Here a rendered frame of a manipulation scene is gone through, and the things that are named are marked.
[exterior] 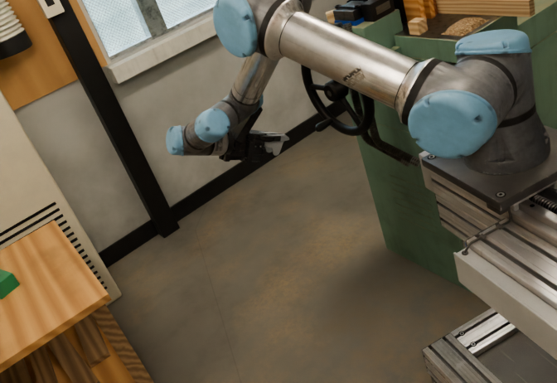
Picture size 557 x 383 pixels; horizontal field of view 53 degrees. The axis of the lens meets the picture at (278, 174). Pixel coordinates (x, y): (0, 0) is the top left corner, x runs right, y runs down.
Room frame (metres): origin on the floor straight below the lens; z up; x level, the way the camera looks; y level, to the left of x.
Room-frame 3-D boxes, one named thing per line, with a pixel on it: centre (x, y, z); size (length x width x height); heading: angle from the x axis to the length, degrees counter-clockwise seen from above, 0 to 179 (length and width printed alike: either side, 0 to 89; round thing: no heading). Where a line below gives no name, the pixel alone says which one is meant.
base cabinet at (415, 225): (1.65, -0.65, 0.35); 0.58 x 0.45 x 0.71; 115
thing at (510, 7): (1.52, -0.58, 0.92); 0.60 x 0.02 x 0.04; 25
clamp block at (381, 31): (1.51, -0.37, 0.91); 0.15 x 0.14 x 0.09; 25
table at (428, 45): (1.54, -0.45, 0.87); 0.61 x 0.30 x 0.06; 25
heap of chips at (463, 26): (1.33, -0.57, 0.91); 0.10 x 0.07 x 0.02; 115
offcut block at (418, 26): (1.41, -0.48, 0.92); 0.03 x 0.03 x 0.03; 27
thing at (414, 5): (1.57, -0.47, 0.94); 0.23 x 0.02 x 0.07; 25
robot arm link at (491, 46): (0.86, -0.40, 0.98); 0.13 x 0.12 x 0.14; 131
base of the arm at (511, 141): (0.86, -0.41, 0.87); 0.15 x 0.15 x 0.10
